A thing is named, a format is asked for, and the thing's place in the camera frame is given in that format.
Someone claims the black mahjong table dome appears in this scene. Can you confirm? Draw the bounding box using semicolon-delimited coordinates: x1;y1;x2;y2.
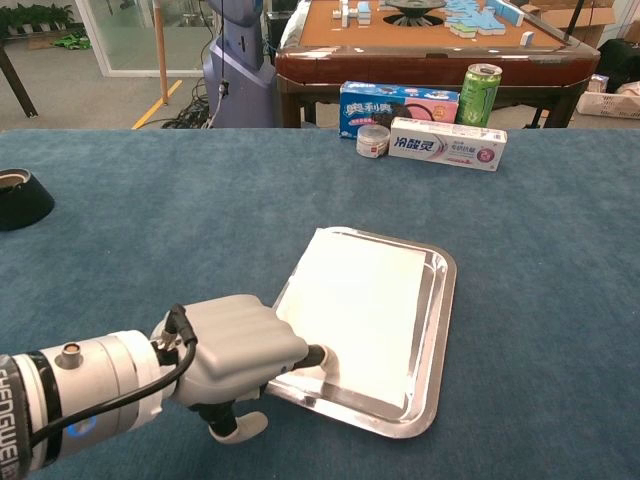
382;0;448;26

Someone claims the silver metal tray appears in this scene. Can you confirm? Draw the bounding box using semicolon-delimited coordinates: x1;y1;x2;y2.
262;226;459;440

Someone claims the white plastic basket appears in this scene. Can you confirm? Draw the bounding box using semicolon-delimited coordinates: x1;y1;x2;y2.
576;90;640;120

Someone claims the cardboard box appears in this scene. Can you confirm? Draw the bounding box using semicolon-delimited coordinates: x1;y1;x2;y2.
519;0;617;49

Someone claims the black floor cable bundle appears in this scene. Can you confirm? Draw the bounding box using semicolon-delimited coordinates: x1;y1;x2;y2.
160;77;217;130

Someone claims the green floor item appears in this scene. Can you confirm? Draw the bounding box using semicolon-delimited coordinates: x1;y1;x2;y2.
52;29;94;51

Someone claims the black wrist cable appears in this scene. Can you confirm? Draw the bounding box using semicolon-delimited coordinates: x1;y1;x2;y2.
29;302;199;451

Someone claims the white toothpaste box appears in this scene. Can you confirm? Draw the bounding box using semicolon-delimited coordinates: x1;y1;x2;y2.
388;116;509;173

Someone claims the black stand pole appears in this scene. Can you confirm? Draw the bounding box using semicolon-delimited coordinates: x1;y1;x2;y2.
564;0;586;41

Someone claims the dark table leg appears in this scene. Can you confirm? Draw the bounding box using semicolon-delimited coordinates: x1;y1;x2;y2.
0;39;40;119

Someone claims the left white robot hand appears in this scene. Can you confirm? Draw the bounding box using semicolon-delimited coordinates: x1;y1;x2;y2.
149;294;342;445

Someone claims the blue mahjong tile heap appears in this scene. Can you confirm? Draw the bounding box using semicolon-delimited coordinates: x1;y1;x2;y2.
444;0;506;39

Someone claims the row of potted plants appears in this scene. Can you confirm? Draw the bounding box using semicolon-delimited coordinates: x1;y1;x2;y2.
0;2;75;36

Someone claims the small mahjong tile cluster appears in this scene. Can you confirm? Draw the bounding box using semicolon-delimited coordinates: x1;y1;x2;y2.
332;0;374;27

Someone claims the black bag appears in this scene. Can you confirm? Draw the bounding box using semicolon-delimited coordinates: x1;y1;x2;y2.
596;38;640;94

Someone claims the green drink can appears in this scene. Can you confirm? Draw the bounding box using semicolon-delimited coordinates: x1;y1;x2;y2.
455;63;503;129

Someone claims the wooden pole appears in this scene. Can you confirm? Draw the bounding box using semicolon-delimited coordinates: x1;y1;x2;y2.
152;0;170;105

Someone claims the brown mahjong table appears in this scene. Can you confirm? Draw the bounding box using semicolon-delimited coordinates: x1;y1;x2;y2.
274;0;602;129

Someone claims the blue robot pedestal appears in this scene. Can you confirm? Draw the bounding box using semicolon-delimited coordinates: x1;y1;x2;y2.
201;0;277;129

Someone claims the blue Oreo cookie box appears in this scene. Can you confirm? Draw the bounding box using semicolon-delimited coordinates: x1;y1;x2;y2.
338;80;461;140

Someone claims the white framed glass partition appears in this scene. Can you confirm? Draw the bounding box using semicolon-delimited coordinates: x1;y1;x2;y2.
74;0;214;79

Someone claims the white paper sheet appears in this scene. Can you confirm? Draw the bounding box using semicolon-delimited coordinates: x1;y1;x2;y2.
275;227;426;410

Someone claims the long mahjong tile wall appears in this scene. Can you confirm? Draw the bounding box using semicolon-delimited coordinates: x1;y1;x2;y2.
487;0;526;28

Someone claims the small round white tin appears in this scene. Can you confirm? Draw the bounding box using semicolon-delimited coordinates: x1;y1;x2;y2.
355;124;392;160

